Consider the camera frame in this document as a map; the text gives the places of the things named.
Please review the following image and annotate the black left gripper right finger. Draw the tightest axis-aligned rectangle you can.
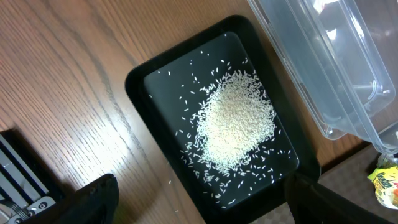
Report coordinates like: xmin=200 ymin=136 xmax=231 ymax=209
xmin=284 ymin=174 xmax=389 ymax=224

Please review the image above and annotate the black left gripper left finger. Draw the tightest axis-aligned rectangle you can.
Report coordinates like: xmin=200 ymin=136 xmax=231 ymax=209
xmin=24 ymin=174 xmax=119 ymax=224

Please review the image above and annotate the brown serving tray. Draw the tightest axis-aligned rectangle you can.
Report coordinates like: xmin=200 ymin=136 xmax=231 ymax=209
xmin=248 ymin=144 xmax=398 ymax=224

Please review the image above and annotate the yellow snack wrapper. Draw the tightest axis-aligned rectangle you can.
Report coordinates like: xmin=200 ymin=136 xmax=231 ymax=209
xmin=368 ymin=154 xmax=397 ymax=210

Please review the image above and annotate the pile of rice grains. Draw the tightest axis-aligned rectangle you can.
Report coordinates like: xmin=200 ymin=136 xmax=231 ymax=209
xmin=193 ymin=70 xmax=276 ymax=175

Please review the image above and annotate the black rectangular tray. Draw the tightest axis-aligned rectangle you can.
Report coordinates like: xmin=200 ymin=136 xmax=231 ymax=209
xmin=125 ymin=15 xmax=321 ymax=223

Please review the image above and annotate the clear plastic bin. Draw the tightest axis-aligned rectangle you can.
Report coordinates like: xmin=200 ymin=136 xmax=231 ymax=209
xmin=249 ymin=0 xmax=397 ymax=154

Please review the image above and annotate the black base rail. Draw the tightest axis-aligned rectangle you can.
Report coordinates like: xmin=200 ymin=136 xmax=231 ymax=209
xmin=1 ymin=129 xmax=65 ymax=223

